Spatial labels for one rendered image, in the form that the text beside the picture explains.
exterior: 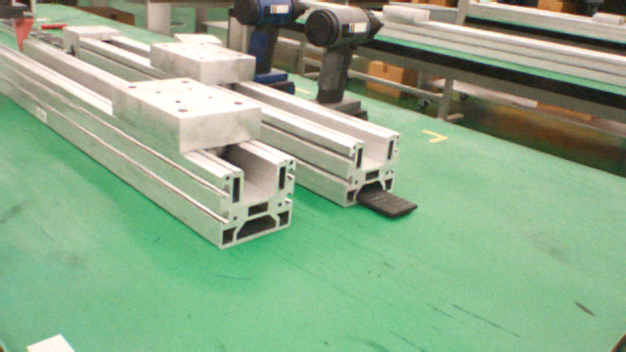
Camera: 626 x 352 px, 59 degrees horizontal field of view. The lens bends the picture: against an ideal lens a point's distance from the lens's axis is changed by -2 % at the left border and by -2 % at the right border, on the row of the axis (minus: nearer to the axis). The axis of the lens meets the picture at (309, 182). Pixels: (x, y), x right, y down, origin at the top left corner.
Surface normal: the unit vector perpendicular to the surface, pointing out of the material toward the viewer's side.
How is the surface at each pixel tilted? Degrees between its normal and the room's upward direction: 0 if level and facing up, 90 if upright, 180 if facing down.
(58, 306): 0
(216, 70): 90
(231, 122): 90
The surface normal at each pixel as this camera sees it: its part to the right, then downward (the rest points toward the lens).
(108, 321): 0.09, -0.92
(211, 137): 0.69, 0.33
